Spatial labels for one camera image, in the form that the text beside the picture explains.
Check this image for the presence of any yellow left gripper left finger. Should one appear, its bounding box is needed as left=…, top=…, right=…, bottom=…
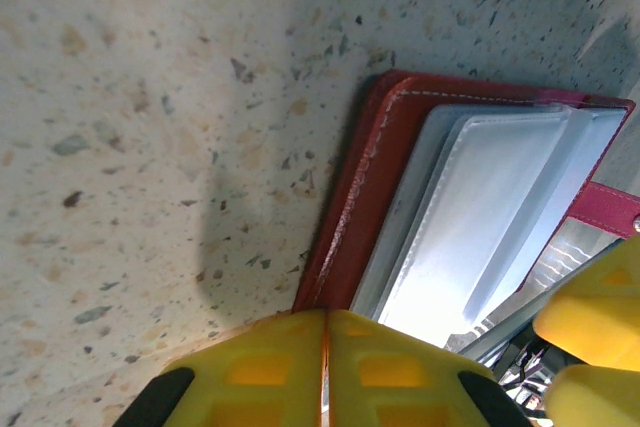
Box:
left=117, top=309, right=329, bottom=427

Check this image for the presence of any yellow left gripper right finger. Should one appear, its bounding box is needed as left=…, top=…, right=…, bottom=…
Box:
left=327, top=309, right=532, bottom=427

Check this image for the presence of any red leather card holder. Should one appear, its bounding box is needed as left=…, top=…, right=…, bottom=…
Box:
left=291, top=69, right=640, bottom=348

